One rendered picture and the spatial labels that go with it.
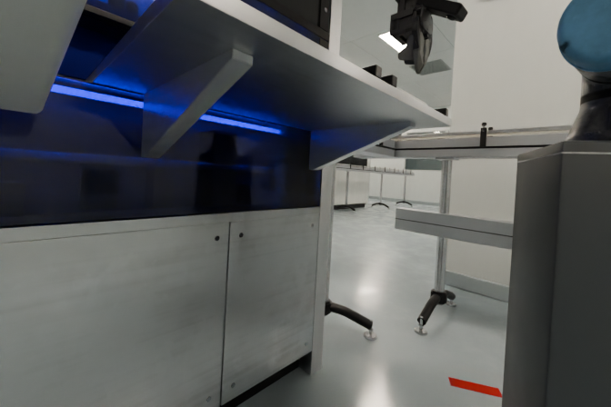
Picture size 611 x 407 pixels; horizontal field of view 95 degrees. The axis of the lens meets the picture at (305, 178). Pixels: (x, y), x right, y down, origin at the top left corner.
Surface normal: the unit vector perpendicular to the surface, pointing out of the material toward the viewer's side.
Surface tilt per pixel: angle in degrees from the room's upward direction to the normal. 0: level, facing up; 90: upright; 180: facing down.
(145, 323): 90
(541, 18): 90
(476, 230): 90
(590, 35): 97
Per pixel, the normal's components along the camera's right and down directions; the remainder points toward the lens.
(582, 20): -0.83, 0.08
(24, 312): 0.72, 0.05
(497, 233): -0.69, -0.03
